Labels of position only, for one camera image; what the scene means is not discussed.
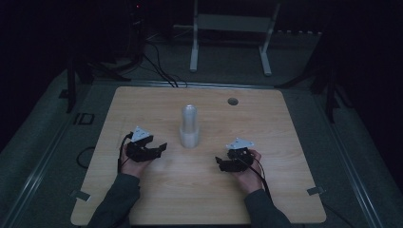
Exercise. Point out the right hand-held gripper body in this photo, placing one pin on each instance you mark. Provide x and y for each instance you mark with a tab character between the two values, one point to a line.
241	152

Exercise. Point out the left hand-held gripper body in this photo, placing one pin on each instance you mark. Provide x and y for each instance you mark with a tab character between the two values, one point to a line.
143	152

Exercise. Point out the stack of translucent cups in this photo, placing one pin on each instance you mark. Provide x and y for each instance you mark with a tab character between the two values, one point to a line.
189	128

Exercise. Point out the person's left hand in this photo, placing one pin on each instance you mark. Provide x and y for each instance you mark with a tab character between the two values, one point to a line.
134	167

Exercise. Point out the person's right hand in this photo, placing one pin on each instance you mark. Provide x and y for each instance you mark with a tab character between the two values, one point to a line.
250	179

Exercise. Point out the black metal stand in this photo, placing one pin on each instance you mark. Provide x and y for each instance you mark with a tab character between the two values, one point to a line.
79	76
326	79

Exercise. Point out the dark equipment with red light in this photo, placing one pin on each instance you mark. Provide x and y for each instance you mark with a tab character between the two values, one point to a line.
137	28

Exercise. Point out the white metal stand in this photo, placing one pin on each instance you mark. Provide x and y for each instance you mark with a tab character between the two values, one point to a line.
231	23

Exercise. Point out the black floor socket frame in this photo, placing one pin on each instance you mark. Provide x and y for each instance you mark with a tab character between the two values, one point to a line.
75	119

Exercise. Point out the grey table edge bracket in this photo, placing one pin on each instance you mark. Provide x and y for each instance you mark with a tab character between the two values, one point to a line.
80	195
316	190

